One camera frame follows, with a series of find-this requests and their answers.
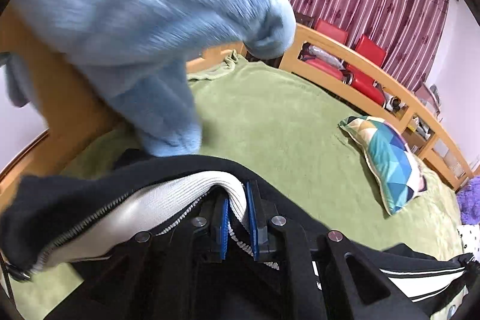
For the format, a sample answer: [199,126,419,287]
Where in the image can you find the white pillow with black dots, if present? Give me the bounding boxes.
[457,225,480,254]

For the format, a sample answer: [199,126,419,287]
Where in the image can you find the purple plush toy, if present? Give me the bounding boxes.
[456,176,480,225]

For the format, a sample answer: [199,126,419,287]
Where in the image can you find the wooden bed frame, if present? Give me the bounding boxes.
[1,6,474,207]

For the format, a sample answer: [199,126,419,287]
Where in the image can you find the green bed blanket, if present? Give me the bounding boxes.
[10,52,466,320]

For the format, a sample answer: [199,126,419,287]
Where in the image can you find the colourful geometric pillow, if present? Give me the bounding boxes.
[338,116,427,215]

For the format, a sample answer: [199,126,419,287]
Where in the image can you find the light blue plush blanket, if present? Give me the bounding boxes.
[12,0,296,157]

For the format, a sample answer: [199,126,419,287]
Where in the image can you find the black pants with white stripe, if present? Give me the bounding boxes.
[1,151,479,319]

